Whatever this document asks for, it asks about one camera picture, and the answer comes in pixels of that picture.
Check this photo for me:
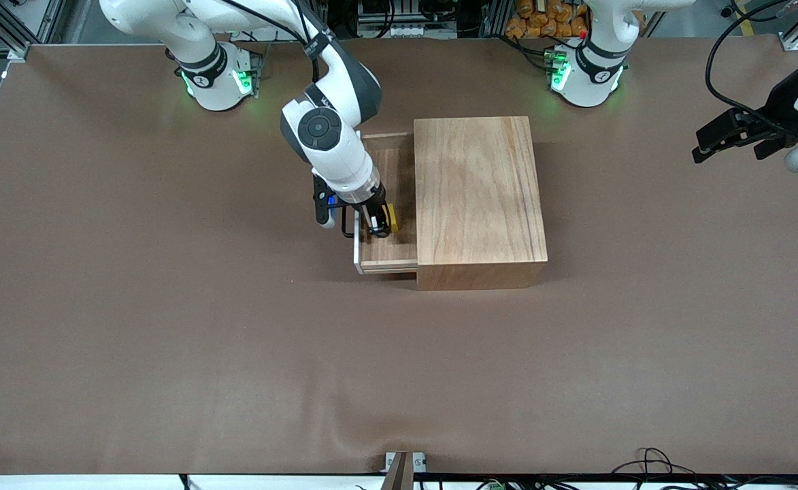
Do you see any wooden drawer with black handle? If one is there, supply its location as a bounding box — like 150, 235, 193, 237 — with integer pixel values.
342, 129, 419, 275

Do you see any metal table edge bracket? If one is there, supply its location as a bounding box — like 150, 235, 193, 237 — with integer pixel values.
383, 451, 428, 490

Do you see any black cable bundle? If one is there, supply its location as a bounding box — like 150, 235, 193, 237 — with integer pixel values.
610, 447, 702, 490

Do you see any orange mesh bag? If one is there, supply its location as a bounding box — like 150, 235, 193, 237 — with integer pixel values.
505, 0, 591, 39

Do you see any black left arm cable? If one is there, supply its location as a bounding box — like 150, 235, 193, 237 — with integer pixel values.
705, 0, 791, 130

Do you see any wooden drawer cabinet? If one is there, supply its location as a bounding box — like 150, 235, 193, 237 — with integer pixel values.
414, 116, 549, 291

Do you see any brown table mat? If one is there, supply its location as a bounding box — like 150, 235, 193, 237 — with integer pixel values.
0, 35, 798, 476

